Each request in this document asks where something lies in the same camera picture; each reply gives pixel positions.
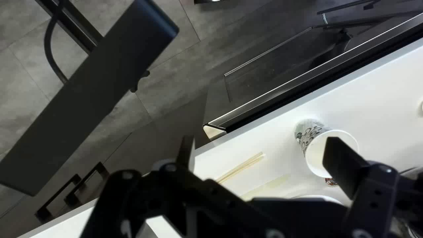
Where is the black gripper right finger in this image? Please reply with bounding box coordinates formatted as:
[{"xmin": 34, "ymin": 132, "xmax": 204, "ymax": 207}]
[{"xmin": 323, "ymin": 136, "xmax": 423, "ymax": 238}]

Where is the wooden stirrer stick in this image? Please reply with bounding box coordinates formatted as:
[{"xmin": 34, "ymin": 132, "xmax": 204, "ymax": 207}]
[
  {"xmin": 241, "ymin": 172, "xmax": 293, "ymax": 201},
  {"xmin": 216, "ymin": 151, "xmax": 267, "ymax": 185}
]

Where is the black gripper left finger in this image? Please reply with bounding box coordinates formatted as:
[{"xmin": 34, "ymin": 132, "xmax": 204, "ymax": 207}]
[{"xmin": 81, "ymin": 135, "xmax": 254, "ymax": 238}]

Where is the black metal frame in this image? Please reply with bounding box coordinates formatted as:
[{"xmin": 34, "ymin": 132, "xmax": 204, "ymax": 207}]
[
  {"xmin": 34, "ymin": 161, "xmax": 110, "ymax": 225},
  {"xmin": 34, "ymin": 0, "xmax": 106, "ymax": 86}
]

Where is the dark bench seat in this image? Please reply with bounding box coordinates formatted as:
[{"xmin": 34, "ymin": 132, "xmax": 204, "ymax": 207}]
[{"xmin": 0, "ymin": 0, "xmax": 181, "ymax": 198}]

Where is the patterned paper cup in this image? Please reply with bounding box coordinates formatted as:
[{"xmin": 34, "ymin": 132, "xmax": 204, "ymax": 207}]
[{"xmin": 293, "ymin": 118, "xmax": 361, "ymax": 180}]

